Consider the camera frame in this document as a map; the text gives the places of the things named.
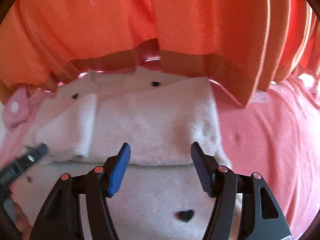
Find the pink pillow with white dot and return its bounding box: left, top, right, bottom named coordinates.
left=3, top=87, right=48, bottom=131

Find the orange curtain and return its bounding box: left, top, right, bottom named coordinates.
left=1, top=0, right=319, bottom=106

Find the pink patterned bed blanket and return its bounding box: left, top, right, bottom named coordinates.
left=0, top=76, right=320, bottom=240

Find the pink sweater with black hearts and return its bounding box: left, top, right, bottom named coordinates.
left=14, top=68, right=231, bottom=239

